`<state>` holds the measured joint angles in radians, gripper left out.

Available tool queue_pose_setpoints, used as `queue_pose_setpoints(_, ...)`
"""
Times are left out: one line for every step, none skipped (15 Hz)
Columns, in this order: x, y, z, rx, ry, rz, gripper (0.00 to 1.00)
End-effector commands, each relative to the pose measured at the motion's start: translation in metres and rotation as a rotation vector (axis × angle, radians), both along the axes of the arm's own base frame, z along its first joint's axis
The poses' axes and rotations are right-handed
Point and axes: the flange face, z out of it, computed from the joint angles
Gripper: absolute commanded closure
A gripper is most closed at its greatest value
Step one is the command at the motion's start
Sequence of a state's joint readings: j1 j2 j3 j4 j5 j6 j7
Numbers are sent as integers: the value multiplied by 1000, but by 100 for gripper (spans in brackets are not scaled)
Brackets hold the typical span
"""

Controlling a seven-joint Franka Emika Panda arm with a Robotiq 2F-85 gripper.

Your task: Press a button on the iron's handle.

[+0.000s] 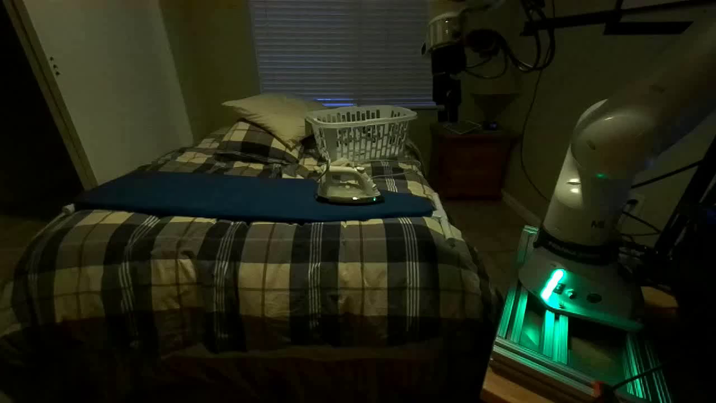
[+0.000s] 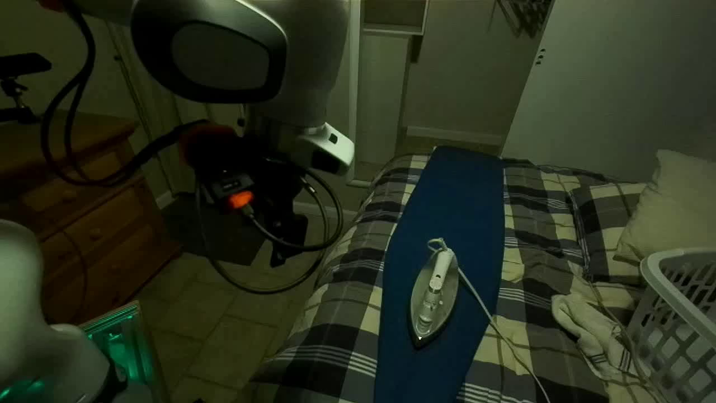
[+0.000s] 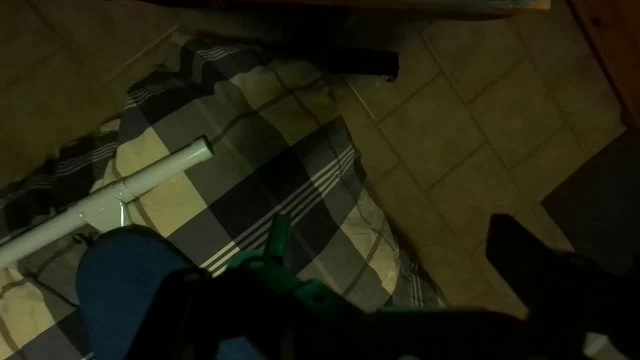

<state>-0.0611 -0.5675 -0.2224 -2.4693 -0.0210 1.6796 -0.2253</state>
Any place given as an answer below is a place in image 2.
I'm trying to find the cream pillow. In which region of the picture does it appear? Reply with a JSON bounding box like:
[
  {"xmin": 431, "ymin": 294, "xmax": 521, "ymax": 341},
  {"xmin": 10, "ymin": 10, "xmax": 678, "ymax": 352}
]
[{"xmin": 616, "ymin": 149, "xmax": 716, "ymax": 261}]

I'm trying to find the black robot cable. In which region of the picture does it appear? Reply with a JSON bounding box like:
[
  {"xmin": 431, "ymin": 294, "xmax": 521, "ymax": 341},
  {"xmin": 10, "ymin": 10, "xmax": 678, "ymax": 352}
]
[{"xmin": 40, "ymin": 7, "xmax": 345, "ymax": 297}]

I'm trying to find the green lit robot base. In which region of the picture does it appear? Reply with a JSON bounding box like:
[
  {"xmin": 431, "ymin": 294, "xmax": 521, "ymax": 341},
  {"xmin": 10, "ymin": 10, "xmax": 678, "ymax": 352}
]
[{"xmin": 0, "ymin": 299, "xmax": 169, "ymax": 403}]

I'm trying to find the cream crumpled cloth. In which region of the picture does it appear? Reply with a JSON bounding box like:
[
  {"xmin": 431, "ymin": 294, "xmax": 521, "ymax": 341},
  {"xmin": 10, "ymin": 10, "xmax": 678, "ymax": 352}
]
[{"xmin": 550, "ymin": 294, "xmax": 634, "ymax": 381}]

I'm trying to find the white closet door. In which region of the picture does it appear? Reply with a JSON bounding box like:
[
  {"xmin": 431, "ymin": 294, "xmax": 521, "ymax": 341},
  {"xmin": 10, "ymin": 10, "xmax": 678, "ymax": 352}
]
[{"xmin": 503, "ymin": 0, "xmax": 716, "ymax": 178}]

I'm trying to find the wooden dresser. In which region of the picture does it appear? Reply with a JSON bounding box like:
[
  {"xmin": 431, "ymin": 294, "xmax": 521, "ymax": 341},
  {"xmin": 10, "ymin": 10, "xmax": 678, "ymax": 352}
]
[{"xmin": 0, "ymin": 122, "xmax": 179, "ymax": 323}]

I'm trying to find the plaid bed comforter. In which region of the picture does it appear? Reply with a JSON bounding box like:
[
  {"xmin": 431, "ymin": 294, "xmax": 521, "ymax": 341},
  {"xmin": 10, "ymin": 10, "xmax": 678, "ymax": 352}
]
[{"xmin": 250, "ymin": 157, "xmax": 655, "ymax": 403}]

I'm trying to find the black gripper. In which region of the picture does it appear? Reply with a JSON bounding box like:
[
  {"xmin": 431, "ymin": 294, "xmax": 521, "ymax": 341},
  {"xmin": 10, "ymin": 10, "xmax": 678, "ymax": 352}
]
[{"xmin": 182, "ymin": 125, "xmax": 321, "ymax": 263}]

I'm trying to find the white iron power cord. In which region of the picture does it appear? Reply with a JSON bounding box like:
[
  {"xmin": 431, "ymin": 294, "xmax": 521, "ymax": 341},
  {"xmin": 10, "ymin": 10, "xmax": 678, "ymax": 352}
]
[{"xmin": 425, "ymin": 235, "xmax": 554, "ymax": 403}]

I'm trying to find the white clothes iron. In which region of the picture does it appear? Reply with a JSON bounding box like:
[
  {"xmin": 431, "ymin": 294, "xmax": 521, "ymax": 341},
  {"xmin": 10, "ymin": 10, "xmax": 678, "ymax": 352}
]
[{"xmin": 410, "ymin": 238, "xmax": 459, "ymax": 346}]

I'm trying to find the blue ironing board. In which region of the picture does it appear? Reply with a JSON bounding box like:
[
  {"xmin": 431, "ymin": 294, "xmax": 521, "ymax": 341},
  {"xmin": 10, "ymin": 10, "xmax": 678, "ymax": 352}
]
[{"xmin": 374, "ymin": 148, "xmax": 506, "ymax": 403}]

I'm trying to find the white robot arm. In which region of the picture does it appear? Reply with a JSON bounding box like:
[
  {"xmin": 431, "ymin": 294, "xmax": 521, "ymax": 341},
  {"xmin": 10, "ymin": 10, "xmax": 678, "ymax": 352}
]
[{"xmin": 0, "ymin": 0, "xmax": 356, "ymax": 403}]

